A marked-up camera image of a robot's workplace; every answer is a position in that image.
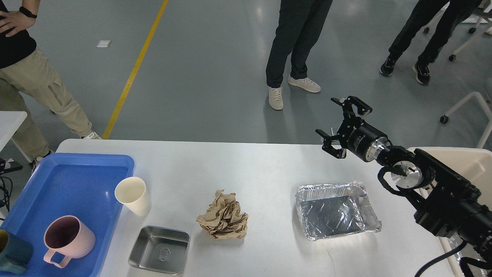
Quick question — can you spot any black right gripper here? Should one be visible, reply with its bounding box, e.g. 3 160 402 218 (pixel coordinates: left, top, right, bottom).
315 96 389 162

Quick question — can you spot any square stainless steel tray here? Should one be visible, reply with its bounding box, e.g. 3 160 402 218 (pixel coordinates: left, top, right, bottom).
128 225 190 275

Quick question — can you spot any pink mug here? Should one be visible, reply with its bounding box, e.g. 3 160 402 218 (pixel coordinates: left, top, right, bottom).
43 215 96 268

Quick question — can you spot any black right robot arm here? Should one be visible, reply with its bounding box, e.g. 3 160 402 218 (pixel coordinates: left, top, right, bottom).
316 96 492 277

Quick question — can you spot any aluminium foil tray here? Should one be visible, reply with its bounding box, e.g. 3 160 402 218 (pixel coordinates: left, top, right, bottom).
295 181 382 241

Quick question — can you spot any white chair leg right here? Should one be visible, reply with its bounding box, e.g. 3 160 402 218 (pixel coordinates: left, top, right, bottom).
439 91 492 149

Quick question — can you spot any person in dark trousers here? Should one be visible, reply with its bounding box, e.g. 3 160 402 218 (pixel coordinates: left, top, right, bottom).
266 0 332 110

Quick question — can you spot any white rolling chair base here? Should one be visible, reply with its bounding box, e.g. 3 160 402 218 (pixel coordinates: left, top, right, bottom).
423 0 491 62

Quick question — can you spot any beige plastic bin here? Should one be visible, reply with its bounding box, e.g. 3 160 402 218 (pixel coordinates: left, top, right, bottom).
407 147 492 277

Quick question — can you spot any crumpled brown paper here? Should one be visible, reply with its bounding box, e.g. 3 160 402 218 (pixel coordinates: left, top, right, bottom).
196 189 248 240

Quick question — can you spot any person in black sneakers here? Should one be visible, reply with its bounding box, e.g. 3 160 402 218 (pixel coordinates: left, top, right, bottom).
380 0 483 85

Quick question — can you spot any cream paper cup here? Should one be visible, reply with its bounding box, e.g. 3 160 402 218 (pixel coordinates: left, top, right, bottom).
114 177 151 216

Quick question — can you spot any blue plastic tray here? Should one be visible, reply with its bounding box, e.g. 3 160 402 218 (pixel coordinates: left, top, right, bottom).
1 153 134 277

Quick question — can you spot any person in beige trousers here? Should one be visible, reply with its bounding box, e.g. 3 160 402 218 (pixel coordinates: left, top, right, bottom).
0 0 100 171

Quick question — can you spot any white side table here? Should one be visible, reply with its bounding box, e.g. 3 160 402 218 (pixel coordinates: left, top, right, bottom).
0 111 27 151

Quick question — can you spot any teal cup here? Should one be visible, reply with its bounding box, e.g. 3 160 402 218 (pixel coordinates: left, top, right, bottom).
0 229 33 275

